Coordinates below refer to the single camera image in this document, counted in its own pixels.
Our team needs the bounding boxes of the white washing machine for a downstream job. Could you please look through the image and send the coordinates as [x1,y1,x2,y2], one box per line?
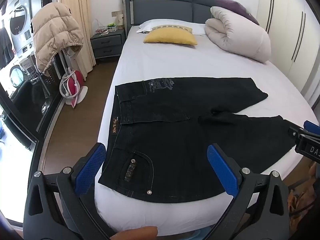
[7,55,38,88]

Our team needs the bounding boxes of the beige puffer jacket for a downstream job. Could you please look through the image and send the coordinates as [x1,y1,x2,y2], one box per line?
[31,2,84,74]

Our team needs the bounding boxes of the black framed glass door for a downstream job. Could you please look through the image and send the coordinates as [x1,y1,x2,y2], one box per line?
[0,0,68,160]

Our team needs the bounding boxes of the red white garment steamer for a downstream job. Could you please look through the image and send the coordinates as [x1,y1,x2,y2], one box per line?
[59,67,88,108]

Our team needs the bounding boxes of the grey nightstand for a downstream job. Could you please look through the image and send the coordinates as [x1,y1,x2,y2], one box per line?
[90,27,126,60]

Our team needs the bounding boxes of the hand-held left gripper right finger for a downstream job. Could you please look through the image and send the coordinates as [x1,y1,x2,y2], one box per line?
[200,143,299,240]

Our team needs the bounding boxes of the black denim pants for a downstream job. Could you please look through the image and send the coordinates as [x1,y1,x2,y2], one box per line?
[98,77,297,204]

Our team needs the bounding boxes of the white dryer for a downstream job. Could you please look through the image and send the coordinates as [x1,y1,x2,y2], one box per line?
[7,0,34,47]

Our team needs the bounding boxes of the rolled white duvet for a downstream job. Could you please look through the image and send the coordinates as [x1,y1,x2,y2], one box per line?
[205,6,272,64]

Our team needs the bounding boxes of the beige patterned pillow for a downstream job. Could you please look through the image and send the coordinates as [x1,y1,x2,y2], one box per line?
[149,24,193,34]

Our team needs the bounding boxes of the white wire basket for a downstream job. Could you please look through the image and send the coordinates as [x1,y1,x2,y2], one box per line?
[92,19,118,35]

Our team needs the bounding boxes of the purple pillow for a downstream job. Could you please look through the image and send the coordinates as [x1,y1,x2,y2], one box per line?
[214,0,260,26]

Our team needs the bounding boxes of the yellow pillow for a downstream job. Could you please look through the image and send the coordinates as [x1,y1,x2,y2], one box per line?
[143,29,198,46]

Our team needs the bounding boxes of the person's left hand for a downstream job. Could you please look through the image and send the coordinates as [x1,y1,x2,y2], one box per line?
[110,226,158,240]

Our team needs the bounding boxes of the white pillow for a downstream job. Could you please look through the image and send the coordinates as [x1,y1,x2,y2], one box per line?
[136,19,208,37]

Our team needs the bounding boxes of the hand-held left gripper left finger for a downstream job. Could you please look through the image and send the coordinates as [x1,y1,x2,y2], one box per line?
[22,142,118,240]

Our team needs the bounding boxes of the cream wardrobe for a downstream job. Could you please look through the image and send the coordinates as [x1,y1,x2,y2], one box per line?
[257,0,320,105]

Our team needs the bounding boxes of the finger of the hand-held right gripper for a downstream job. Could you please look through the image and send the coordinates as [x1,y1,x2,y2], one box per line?
[287,127,307,139]
[303,120,320,131]

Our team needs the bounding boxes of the bed with grey headboard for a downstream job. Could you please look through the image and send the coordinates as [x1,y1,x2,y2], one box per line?
[95,0,319,240]

